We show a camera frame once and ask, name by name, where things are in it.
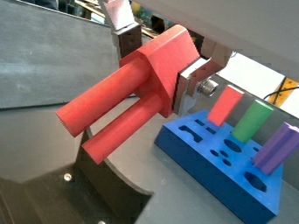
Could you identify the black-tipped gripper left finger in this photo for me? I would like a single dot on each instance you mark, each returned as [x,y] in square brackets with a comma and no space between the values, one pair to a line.
[124,28]

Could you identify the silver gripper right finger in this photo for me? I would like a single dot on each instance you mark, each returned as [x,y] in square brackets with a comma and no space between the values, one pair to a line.
[194,79]

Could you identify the red three prong object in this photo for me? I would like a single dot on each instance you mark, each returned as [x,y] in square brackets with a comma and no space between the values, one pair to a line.
[147,75]

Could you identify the black curved fixture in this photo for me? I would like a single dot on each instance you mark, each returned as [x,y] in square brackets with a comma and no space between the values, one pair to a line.
[83,193]

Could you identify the red rectangular peg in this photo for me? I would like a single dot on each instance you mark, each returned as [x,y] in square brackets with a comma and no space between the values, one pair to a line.
[224,104]

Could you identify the green cylinder peg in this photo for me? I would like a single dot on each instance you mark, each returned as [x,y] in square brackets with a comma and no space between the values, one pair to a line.
[251,121]

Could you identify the blue shape sorter block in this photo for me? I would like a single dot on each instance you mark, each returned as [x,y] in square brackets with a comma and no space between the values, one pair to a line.
[219,161]

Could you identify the purple star peg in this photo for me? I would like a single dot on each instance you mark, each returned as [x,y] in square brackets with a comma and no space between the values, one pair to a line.
[282,144]

